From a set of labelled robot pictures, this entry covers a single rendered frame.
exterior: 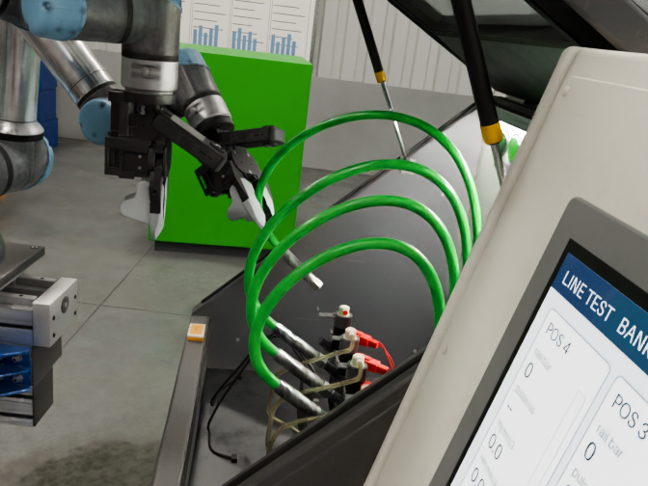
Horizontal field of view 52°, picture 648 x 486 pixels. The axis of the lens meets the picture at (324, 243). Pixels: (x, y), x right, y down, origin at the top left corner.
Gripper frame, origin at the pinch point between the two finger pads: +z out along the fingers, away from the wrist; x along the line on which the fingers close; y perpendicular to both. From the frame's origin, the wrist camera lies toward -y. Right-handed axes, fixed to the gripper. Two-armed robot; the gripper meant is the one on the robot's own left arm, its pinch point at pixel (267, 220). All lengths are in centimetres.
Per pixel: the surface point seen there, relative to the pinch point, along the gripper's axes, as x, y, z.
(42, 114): -355, 370, -346
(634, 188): 48, -51, 29
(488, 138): 31, -42, 16
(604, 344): 51, -45, 36
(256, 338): 29.9, -8.0, 21.7
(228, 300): -16.1, 25.0, 4.0
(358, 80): -561, 129, -271
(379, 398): 30.1, -19.3, 33.8
